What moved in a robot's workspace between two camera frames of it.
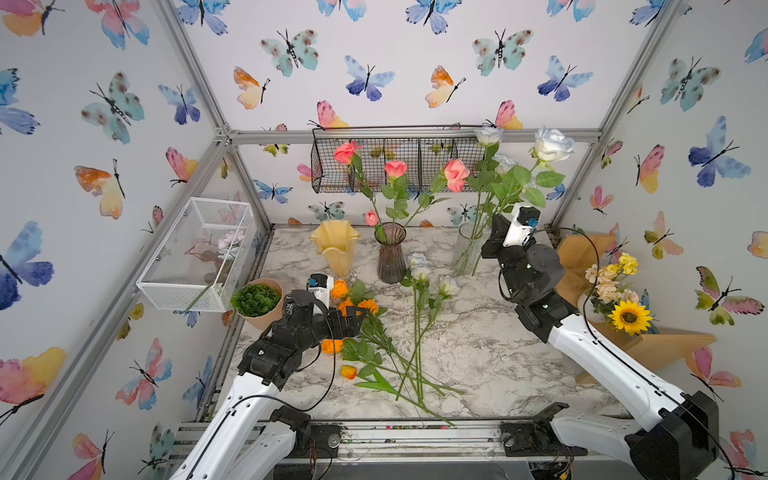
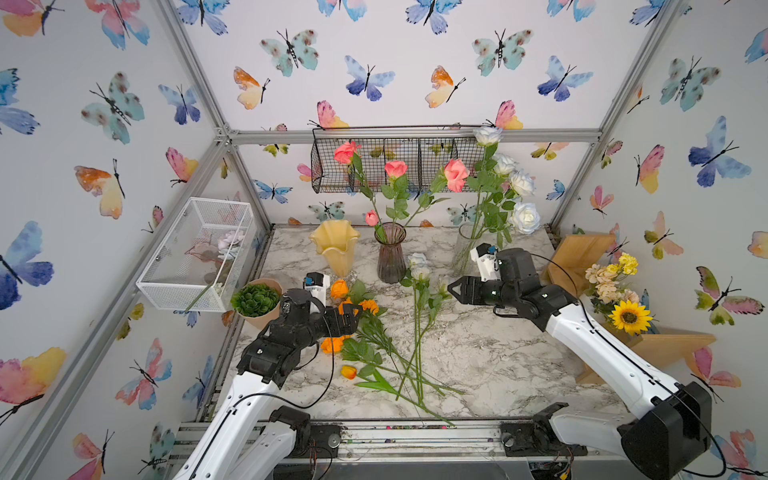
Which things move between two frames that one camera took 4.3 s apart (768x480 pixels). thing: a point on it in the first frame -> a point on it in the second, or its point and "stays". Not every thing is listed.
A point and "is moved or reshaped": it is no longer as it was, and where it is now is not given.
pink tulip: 372,219 stays
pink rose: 454,172 stays
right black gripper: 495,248 -> 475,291
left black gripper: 351,325 stays
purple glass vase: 391,265 stays
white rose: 551,145 is moved or reshaped
